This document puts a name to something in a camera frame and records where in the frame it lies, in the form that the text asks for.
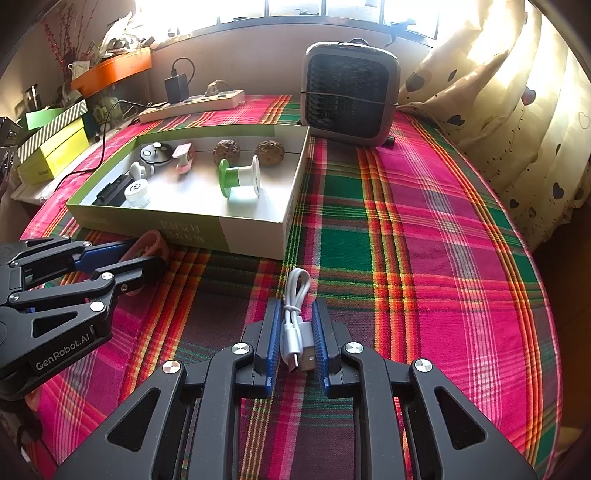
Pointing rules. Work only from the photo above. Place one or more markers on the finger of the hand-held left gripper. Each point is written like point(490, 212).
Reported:
point(138, 272)
point(111, 256)

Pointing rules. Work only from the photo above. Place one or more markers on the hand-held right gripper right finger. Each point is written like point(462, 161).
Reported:
point(321, 337)

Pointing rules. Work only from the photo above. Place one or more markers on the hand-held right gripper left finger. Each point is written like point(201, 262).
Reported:
point(272, 337)

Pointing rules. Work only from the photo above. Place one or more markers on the pink neckband earphones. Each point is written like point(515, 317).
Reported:
point(154, 242)

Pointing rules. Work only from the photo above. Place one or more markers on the black clear plastic device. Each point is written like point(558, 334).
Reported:
point(111, 191)

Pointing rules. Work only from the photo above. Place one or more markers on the white round cap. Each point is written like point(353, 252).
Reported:
point(137, 194)

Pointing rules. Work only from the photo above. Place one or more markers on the white round knob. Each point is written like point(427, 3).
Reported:
point(138, 170)

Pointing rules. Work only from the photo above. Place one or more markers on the green white cardboard box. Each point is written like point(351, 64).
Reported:
point(249, 230)

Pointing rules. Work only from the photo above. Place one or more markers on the black remote key fob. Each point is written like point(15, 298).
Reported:
point(156, 154)

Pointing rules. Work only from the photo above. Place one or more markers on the pink white clip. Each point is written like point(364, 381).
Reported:
point(183, 159)

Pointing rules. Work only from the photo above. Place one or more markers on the green white spool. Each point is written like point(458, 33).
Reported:
point(240, 177)

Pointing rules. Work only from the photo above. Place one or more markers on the large brown walnut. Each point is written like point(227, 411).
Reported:
point(227, 152)

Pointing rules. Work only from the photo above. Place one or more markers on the small brown walnut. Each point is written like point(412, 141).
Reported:
point(270, 152)

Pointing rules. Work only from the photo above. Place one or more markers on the white side table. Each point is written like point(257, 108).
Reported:
point(32, 191)

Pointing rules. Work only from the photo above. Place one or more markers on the yellow green shoebox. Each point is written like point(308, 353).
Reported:
point(55, 154)

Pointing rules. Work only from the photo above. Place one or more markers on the striped box lid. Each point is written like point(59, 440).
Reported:
point(55, 127)

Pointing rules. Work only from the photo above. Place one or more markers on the white power strip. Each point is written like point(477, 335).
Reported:
point(194, 106)

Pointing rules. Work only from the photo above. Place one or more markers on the black charger adapter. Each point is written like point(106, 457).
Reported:
point(178, 87)

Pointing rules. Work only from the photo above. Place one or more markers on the orange box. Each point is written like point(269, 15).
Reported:
point(111, 69)

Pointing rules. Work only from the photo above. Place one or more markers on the white plug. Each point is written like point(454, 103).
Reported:
point(214, 88)

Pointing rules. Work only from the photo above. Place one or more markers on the red flower branches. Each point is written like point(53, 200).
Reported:
point(62, 46)

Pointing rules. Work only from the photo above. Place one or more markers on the grey space heater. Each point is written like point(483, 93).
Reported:
point(346, 92)

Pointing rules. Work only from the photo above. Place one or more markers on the cream heart print curtain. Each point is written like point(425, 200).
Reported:
point(508, 115)

